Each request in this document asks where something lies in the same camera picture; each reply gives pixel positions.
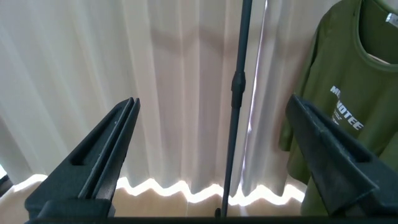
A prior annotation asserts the black clothes rack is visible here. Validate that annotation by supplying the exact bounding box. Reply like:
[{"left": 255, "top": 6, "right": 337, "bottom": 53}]
[{"left": 214, "top": 0, "right": 253, "bottom": 218}]

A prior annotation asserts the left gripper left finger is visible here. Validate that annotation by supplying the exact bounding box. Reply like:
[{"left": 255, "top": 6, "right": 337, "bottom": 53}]
[{"left": 24, "top": 97, "right": 141, "bottom": 219}]

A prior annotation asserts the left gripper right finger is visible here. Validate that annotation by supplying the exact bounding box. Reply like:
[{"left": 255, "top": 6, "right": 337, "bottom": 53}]
[{"left": 285, "top": 94, "right": 398, "bottom": 217}]

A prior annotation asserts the beige curtain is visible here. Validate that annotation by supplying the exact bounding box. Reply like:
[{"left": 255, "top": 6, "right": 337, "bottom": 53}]
[{"left": 0, "top": 0, "right": 343, "bottom": 198}]

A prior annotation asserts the green printed shirt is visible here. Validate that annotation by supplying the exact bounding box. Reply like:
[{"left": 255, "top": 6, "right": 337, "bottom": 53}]
[{"left": 279, "top": 0, "right": 398, "bottom": 217}]

